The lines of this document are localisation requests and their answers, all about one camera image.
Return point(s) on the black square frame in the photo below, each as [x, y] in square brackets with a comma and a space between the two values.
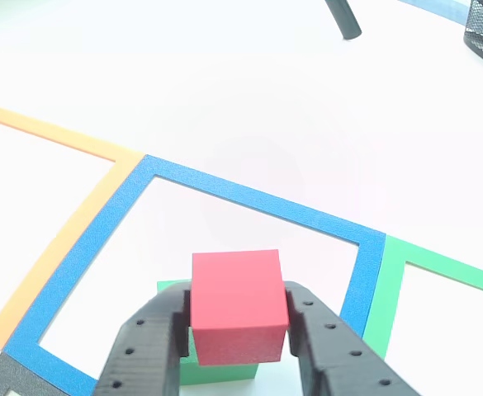
[6, 377]

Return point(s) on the orange square frame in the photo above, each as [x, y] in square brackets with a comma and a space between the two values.
[80, 214]

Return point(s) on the grey metal rod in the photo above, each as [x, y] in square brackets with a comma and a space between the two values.
[344, 18]

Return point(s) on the blue square frame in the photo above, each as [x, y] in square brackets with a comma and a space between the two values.
[109, 231]

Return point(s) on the small red cube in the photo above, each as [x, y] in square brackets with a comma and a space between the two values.
[237, 301]

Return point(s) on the green square frame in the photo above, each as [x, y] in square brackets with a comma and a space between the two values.
[385, 297]

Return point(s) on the green cube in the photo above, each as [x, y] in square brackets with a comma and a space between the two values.
[220, 375]

